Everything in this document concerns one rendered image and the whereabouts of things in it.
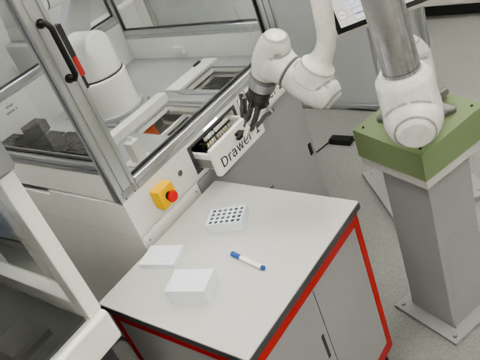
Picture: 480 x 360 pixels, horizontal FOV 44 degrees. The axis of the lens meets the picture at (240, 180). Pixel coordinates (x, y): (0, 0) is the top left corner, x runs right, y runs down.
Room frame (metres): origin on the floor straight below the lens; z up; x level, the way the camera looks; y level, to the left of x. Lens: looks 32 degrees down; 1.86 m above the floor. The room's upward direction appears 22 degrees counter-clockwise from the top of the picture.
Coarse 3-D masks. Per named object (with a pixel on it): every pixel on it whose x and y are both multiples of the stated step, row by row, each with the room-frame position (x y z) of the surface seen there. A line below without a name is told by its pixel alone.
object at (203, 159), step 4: (224, 116) 2.02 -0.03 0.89; (228, 116) 2.01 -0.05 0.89; (232, 116) 2.00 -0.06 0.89; (236, 116) 1.98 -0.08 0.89; (232, 120) 2.00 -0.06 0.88; (236, 120) 1.98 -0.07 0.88; (232, 124) 2.01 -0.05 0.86; (192, 152) 1.85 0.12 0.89; (196, 152) 1.83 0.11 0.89; (196, 156) 1.83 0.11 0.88; (200, 156) 1.81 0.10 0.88; (204, 156) 1.80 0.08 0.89; (208, 156) 1.79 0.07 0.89; (196, 160) 1.83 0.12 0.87; (200, 160) 1.82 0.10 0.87; (204, 160) 1.80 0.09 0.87; (208, 160) 1.79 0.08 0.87; (200, 164) 1.82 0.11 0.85; (204, 164) 1.81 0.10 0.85; (208, 164) 1.79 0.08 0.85; (212, 164) 1.78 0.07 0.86; (208, 168) 1.80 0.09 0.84; (212, 168) 1.78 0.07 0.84
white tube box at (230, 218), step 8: (216, 208) 1.60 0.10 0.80; (224, 208) 1.59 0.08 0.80; (232, 208) 1.57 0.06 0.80; (240, 208) 1.56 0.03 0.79; (216, 216) 1.56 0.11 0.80; (224, 216) 1.54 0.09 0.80; (232, 216) 1.53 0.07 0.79; (240, 216) 1.51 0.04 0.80; (248, 216) 1.54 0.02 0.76; (208, 224) 1.53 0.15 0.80; (216, 224) 1.52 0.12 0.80; (224, 224) 1.51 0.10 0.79; (232, 224) 1.50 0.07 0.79; (240, 224) 1.49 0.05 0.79; (208, 232) 1.54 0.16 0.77; (216, 232) 1.52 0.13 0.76
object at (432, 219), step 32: (416, 192) 1.49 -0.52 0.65; (448, 192) 1.47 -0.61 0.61; (416, 224) 1.52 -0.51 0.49; (448, 224) 1.46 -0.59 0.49; (416, 256) 1.55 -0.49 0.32; (448, 256) 1.45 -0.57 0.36; (416, 288) 1.58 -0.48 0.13; (448, 288) 1.44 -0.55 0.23; (416, 320) 1.54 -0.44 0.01; (448, 320) 1.46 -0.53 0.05
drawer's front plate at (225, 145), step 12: (240, 120) 1.87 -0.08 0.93; (228, 132) 1.82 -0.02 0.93; (252, 132) 1.89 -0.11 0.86; (216, 144) 1.77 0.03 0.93; (228, 144) 1.80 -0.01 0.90; (216, 156) 1.75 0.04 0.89; (228, 156) 1.79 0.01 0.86; (240, 156) 1.82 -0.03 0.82; (216, 168) 1.74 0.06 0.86; (228, 168) 1.77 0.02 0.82
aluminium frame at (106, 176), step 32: (32, 0) 1.64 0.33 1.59; (256, 0) 2.24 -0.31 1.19; (32, 32) 1.61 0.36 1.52; (64, 64) 1.63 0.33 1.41; (64, 96) 1.60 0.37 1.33; (224, 96) 2.00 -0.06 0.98; (96, 128) 1.63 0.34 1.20; (192, 128) 1.86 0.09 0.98; (32, 160) 1.90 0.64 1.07; (64, 160) 1.75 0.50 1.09; (96, 160) 1.61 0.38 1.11; (160, 160) 1.74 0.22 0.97; (96, 192) 1.68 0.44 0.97; (128, 192) 1.62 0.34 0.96
